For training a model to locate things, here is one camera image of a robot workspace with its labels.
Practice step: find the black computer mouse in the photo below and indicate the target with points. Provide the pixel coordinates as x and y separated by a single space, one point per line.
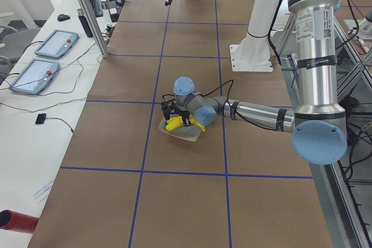
62 17

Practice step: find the yellow banana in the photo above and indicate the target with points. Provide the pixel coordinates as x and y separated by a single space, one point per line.
174 123
197 124

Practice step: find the blue teach pendant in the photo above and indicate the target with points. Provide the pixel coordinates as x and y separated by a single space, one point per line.
35 77
57 44

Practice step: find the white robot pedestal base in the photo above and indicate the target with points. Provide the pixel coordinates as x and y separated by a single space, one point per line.
252 54

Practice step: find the blue teach pendant far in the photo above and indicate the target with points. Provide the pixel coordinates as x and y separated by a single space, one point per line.
57 44

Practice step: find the blue teach pendant near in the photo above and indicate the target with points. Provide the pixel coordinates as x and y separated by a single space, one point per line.
35 77

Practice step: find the grey square plate orange rim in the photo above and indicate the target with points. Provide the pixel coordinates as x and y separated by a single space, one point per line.
190 133

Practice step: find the aluminium frame post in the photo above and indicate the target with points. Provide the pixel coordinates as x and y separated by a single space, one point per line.
93 24

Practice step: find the red cylinder tube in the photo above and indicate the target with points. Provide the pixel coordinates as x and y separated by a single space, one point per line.
18 222

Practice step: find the small black puck device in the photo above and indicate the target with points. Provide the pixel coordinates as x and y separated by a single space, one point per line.
41 118

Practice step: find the black keyboard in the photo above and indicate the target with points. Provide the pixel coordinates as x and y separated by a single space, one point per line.
96 7

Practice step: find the black water bottle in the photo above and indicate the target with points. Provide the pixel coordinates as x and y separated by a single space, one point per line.
84 23

